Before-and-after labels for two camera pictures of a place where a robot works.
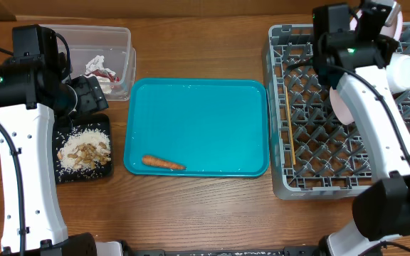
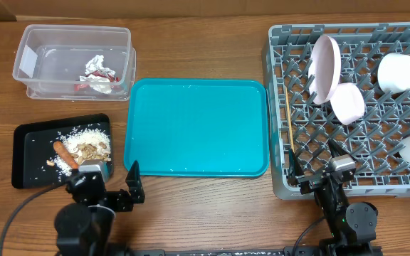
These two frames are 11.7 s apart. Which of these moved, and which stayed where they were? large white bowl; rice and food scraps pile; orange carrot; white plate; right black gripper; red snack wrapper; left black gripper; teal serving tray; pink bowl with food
Moved: right black gripper; white plate; orange carrot; left black gripper
Stayed: teal serving tray; pink bowl with food; large white bowl; rice and food scraps pile; red snack wrapper
